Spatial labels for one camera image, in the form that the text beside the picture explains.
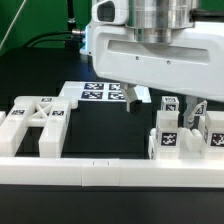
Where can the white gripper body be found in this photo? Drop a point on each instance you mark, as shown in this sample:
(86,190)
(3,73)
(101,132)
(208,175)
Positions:
(192,64)

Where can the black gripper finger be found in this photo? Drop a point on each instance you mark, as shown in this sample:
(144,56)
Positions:
(189,114)
(133,104)

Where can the white chair seat panel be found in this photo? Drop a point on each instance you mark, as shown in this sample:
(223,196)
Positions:
(191,144)

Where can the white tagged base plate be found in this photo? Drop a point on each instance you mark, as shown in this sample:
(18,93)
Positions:
(92,91)

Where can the white chair back frame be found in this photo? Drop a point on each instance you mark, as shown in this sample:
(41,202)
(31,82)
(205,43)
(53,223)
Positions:
(52,114)

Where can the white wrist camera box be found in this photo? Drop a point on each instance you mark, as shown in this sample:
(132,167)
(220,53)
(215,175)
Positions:
(114,12)

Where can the white U-shaped fence frame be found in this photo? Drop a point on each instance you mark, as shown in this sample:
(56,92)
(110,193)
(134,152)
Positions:
(113,172)

